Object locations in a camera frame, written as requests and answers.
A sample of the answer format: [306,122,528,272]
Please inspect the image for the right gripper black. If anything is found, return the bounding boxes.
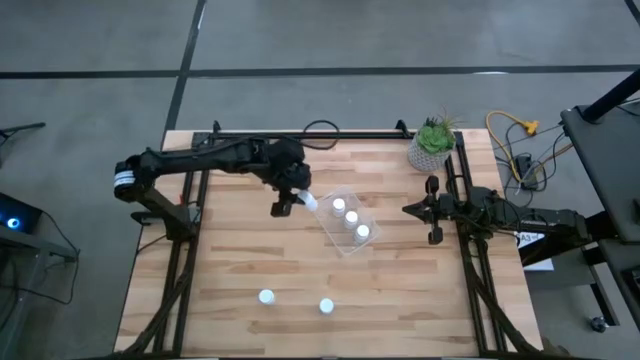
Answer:
[402,175,456,246]

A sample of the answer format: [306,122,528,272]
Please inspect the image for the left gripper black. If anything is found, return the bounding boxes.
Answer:
[271,187,307,218]

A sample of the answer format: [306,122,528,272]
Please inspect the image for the clear plastic basket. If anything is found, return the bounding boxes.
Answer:
[314,185,383,258]

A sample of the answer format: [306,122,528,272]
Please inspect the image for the succulent in white patterned pot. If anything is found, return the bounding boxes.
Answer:
[406,107,464,174]

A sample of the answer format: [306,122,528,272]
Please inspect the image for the black power strip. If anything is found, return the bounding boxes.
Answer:
[514,153,540,192]

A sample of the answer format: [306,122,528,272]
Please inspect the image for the white paper sheet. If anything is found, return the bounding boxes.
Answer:
[514,230,556,272]

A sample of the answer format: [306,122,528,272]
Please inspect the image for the dark grey side table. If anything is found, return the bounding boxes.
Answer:
[519,102,640,334]

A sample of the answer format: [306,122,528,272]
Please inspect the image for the black pole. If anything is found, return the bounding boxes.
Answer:
[581,68,640,125]

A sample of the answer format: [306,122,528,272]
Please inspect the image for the grey metal cart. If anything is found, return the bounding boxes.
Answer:
[0,224,81,360]

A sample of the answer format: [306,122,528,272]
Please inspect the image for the black tripod leg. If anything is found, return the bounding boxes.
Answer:
[0,121,47,166]

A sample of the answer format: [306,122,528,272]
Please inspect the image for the black device with blue light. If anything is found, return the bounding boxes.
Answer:
[0,192,44,235]

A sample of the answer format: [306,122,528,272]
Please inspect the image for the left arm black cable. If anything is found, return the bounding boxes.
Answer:
[301,119,342,151]

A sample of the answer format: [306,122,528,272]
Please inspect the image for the black aluminium table frame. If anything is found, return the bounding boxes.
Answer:
[117,119,544,360]

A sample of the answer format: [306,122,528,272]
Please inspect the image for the yellow extension cord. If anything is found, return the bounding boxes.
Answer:
[485,109,542,184]

